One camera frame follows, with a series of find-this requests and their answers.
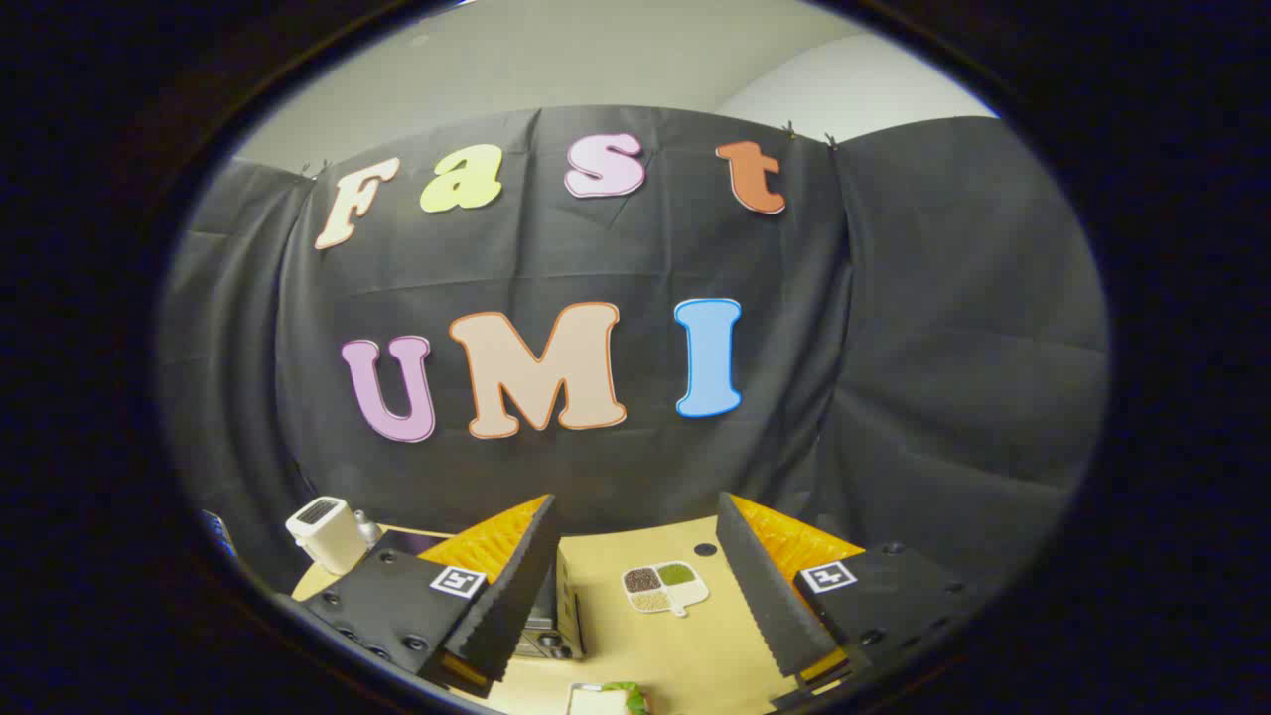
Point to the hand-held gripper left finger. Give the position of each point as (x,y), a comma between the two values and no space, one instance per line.
(516,596)

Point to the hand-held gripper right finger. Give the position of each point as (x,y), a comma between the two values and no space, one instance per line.
(770,596)

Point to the black toaster oven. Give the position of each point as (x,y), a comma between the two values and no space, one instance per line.
(556,626)

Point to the lettuce sandwich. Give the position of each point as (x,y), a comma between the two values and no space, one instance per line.
(608,700)

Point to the white divided grain dish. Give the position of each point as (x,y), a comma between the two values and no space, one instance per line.
(665,588)

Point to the small grey metal object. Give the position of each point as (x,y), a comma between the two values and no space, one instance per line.
(367,527)

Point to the white boxy appliance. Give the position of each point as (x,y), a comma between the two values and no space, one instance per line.
(328,534)

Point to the black backdrop cloth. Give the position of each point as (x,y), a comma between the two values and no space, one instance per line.
(695,258)

